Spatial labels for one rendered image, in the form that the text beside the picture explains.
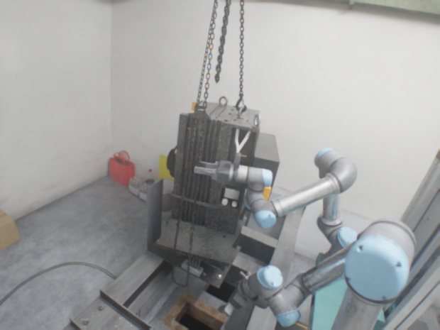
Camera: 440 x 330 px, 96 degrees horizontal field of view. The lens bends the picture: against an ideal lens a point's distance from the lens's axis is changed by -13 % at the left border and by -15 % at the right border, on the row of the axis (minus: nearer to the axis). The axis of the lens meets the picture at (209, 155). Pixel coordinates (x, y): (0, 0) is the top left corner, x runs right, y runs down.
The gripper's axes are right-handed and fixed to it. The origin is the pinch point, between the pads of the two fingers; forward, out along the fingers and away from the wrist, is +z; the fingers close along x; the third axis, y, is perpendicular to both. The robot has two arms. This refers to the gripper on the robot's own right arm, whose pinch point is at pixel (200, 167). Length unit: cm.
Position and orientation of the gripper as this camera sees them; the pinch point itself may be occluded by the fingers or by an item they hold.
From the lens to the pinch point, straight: 101.4
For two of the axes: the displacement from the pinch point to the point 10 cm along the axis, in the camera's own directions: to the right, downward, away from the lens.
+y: -1.1, 9.2, 3.8
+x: 1.6, -3.6, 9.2
